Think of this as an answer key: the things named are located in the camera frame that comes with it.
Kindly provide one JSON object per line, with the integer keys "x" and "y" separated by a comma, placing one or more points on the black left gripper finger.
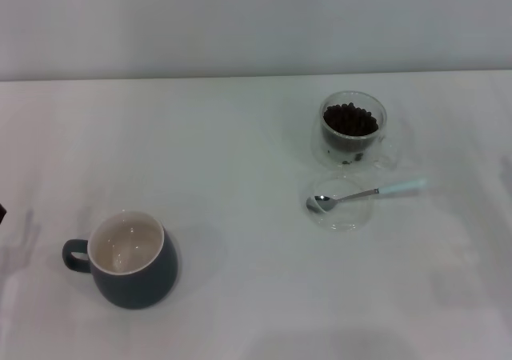
{"x": 2, "y": 213}

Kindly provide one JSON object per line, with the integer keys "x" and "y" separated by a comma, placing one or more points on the dark blue-grey ceramic mug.
{"x": 136, "y": 284}

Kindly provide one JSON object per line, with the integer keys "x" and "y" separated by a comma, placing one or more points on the double-walled glass cup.
{"x": 320, "y": 148}

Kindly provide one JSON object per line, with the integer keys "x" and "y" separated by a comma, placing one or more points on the coffee beans in glass cup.
{"x": 351, "y": 119}

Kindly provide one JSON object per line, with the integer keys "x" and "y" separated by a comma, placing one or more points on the clear glass dish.
{"x": 352, "y": 216}

